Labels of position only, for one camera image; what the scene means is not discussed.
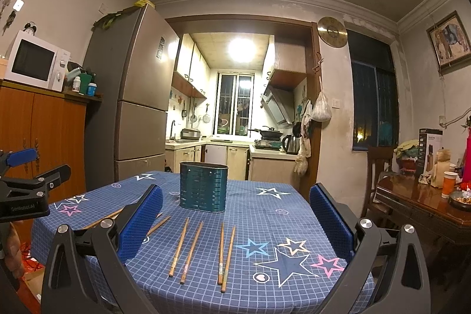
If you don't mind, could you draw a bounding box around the person left hand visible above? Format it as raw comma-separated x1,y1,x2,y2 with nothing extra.
5,222,25,279

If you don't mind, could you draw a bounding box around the gold wall clock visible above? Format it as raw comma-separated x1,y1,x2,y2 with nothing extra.
317,17,348,48

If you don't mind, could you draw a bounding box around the framed elephant picture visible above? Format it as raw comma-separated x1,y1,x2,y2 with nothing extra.
426,11,470,72

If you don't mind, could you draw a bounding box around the grey refrigerator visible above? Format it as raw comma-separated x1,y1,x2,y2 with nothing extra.
84,6,180,190

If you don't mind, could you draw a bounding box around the electric kettle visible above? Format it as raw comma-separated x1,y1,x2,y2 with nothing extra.
282,135,301,154

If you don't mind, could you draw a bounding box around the blue star tablecloth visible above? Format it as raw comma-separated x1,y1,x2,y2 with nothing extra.
31,171,347,313

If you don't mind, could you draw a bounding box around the dark wooden side table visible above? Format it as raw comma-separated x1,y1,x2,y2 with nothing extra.
376,172,470,287

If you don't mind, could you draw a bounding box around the orange cup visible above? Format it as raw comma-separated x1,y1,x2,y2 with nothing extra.
441,170,457,199

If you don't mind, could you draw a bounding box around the teal perforated utensil holder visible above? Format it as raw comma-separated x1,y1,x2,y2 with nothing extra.
180,162,228,213

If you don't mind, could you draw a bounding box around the white microwave oven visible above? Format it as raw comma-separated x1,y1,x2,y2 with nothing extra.
4,31,70,92

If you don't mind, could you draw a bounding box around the black wok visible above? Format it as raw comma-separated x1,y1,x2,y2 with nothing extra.
250,127,283,141

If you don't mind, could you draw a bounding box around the kitchen window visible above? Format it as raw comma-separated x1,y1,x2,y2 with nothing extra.
213,72,255,138

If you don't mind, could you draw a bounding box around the green container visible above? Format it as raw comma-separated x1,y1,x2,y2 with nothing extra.
79,72,92,95

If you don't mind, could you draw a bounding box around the white medicine bottle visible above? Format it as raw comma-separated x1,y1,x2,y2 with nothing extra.
72,76,82,92

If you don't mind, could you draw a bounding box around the orange wooden cabinet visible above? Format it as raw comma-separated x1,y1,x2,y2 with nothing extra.
0,79,103,245

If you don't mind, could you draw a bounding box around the range hood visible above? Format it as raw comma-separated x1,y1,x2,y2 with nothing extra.
261,85,295,128

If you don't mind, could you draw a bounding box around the dark window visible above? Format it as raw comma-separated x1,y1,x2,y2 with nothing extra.
348,30,399,151

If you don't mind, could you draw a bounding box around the wooden chopstick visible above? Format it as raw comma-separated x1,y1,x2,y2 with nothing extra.
168,217,190,277
84,209,122,230
220,225,236,293
180,221,204,285
147,216,171,237
217,222,224,286

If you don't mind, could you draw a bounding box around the white plastic bag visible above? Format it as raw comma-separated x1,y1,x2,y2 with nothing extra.
311,92,332,123

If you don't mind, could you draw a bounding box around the black product box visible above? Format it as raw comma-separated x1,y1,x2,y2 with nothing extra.
416,128,443,177

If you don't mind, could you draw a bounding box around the wooden chair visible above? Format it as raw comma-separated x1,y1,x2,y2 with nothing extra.
361,147,394,217

